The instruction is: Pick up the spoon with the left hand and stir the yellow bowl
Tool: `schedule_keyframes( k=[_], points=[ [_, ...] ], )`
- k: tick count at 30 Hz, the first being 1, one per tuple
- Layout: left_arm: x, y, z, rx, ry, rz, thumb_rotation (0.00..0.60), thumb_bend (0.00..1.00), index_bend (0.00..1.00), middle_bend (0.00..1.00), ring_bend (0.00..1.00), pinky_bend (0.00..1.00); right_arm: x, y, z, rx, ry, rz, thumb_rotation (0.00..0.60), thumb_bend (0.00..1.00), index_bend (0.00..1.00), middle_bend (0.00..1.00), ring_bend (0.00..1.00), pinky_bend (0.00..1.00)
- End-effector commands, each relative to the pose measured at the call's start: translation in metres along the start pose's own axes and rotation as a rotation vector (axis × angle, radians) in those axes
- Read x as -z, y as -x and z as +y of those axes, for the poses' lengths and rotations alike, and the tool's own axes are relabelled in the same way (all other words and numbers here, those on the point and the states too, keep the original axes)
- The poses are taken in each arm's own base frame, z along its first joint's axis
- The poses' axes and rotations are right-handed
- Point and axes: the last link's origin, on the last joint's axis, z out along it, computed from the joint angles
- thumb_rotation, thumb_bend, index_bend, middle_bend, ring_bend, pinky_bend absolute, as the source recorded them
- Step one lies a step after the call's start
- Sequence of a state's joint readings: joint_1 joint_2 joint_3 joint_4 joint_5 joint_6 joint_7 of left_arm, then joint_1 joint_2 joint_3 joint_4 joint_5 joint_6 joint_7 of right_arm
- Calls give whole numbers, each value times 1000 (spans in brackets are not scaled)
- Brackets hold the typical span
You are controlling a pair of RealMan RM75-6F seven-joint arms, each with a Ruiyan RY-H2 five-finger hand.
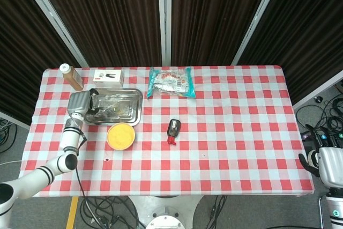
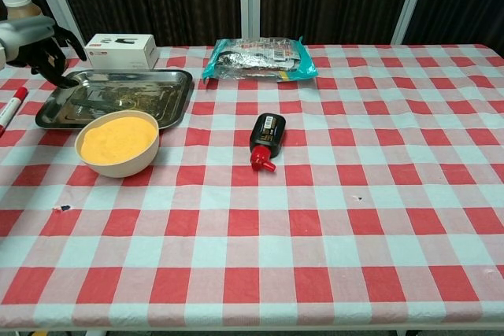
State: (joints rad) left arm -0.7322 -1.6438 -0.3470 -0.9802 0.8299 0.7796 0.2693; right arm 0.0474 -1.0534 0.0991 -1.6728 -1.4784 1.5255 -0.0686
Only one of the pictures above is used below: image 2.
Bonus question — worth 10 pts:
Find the white cardboard product box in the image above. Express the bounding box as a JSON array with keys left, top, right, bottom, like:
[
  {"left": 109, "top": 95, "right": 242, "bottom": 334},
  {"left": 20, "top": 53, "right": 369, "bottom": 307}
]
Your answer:
[{"left": 84, "top": 33, "right": 161, "bottom": 71}]

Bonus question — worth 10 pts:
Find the black bottle red cap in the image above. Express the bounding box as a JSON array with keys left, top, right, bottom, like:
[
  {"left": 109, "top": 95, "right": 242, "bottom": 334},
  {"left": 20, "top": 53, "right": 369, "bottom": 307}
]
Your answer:
[{"left": 249, "top": 113, "right": 287, "bottom": 173}]

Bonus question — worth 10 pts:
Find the teal silver snack bag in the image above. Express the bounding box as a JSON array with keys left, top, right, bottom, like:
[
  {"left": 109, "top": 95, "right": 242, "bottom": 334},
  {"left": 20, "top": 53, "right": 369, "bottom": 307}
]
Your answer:
[{"left": 202, "top": 35, "right": 319, "bottom": 84}]

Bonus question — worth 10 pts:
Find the red white checkered tablecloth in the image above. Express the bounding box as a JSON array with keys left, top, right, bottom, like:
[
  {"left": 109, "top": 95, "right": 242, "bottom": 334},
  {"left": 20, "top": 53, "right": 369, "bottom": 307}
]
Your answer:
[{"left": 0, "top": 43, "right": 504, "bottom": 331}]

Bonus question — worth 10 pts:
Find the red white marker pen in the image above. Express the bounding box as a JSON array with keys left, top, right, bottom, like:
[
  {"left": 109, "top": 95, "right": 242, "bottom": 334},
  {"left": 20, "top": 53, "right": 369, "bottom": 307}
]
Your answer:
[{"left": 0, "top": 87, "right": 29, "bottom": 138}]

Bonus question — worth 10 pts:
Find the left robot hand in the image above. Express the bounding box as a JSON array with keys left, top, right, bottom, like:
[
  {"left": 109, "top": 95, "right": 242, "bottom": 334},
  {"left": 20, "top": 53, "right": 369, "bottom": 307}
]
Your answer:
[{"left": 0, "top": 16, "right": 87, "bottom": 89}]

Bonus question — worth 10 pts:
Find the brown juice bottle white cap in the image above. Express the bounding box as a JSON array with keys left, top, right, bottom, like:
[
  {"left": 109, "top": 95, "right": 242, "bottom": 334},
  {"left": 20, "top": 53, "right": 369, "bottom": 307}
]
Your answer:
[{"left": 0, "top": 0, "right": 69, "bottom": 72}]

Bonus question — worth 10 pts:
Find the clear plastic spoon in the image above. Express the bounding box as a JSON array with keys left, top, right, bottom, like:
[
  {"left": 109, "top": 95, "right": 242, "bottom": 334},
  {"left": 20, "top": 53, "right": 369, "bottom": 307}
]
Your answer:
[{"left": 72, "top": 95, "right": 133, "bottom": 112}]

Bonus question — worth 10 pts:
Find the white round bowl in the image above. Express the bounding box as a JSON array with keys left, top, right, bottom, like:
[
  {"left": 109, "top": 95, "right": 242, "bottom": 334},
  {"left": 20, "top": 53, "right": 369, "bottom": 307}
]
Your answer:
[{"left": 75, "top": 110, "right": 161, "bottom": 179}]

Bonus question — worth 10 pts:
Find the metal tray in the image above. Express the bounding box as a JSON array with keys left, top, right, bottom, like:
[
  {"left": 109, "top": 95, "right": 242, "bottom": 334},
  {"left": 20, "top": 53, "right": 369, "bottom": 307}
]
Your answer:
[{"left": 35, "top": 68, "right": 195, "bottom": 131}]

